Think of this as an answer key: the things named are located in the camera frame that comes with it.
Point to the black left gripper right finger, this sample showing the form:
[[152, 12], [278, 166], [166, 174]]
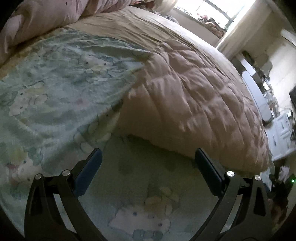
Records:
[[242, 211]]

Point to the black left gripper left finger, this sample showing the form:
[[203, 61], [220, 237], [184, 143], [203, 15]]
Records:
[[53, 211]]

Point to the pink quilted coat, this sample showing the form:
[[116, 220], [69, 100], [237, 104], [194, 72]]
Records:
[[189, 97]]

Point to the clothes on floor right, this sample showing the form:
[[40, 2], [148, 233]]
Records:
[[283, 173]]

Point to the clothes on window sill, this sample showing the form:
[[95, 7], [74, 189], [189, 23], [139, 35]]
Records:
[[212, 26]]

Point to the white drawer cabinet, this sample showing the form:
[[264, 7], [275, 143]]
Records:
[[279, 133]]

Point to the white dressing table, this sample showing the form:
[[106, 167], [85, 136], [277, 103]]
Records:
[[251, 79]]

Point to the light blue cartoon bedsheet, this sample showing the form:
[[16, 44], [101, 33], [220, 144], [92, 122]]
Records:
[[61, 103]]

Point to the white heart shaped mirror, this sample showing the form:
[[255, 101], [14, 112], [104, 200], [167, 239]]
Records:
[[264, 63]]

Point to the right cream curtain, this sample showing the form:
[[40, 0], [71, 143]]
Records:
[[246, 24]]

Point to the rolled pink duvet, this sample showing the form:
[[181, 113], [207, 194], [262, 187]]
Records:
[[34, 18]]

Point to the beige bed sheet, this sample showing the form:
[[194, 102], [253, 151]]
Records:
[[148, 30]]

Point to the black wall television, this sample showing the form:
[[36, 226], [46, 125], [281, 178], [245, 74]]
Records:
[[292, 95]]

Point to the window with dark frame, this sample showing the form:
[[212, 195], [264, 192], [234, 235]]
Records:
[[223, 12]]

